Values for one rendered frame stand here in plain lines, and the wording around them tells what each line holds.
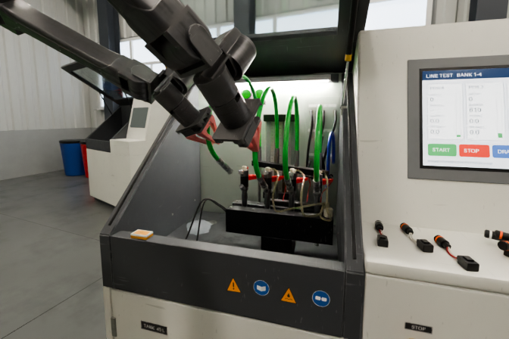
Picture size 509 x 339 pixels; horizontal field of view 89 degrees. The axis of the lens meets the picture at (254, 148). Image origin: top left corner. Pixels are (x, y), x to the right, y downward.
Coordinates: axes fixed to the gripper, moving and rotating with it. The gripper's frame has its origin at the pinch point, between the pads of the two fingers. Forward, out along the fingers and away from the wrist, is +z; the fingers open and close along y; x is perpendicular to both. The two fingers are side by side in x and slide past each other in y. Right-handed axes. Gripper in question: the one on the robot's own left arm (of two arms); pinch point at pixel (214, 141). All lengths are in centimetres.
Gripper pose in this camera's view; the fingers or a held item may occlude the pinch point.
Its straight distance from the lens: 72.9
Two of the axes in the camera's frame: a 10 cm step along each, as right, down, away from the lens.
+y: -7.4, 1.5, 6.5
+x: -3.4, 7.6, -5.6
